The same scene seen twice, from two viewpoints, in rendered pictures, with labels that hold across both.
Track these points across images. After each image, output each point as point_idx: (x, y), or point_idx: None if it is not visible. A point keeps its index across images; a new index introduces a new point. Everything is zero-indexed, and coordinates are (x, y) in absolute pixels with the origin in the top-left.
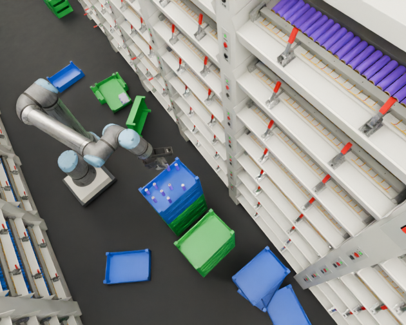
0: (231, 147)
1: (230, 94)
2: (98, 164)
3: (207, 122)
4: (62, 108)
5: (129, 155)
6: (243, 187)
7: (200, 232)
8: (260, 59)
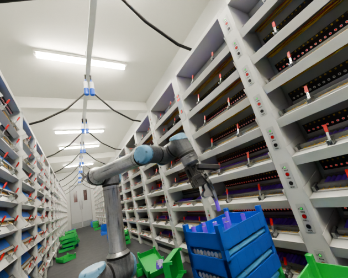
0: (277, 146)
1: (251, 76)
2: (147, 150)
3: (245, 168)
4: (118, 193)
5: None
6: (339, 242)
7: None
8: (256, 22)
